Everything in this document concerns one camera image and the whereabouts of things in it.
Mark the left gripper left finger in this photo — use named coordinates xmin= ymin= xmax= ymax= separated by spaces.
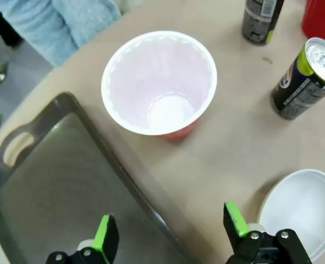
xmin=46 ymin=213 xmax=120 ymax=264

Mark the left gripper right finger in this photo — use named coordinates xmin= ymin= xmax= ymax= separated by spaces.
xmin=223 ymin=202 xmax=313 ymax=264

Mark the white round bowl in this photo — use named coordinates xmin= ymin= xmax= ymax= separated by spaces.
xmin=257 ymin=169 xmax=325 ymax=262

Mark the black yellow drink can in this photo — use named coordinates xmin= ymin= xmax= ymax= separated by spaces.
xmin=271 ymin=37 xmax=325 ymax=120
xmin=241 ymin=0 xmax=285 ymax=46

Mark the red plastic cup white inside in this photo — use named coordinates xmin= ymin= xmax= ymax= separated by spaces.
xmin=101 ymin=30 xmax=218 ymax=141
xmin=301 ymin=0 xmax=325 ymax=42

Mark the dark brown serving tray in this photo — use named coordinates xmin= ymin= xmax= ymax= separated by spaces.
xmin=0 ymin=92 xmax=199 ymax=264

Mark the person in blue fleece jacket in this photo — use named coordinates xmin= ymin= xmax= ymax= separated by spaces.
xmin=0 ymin=0 xmax=122 ymax=68

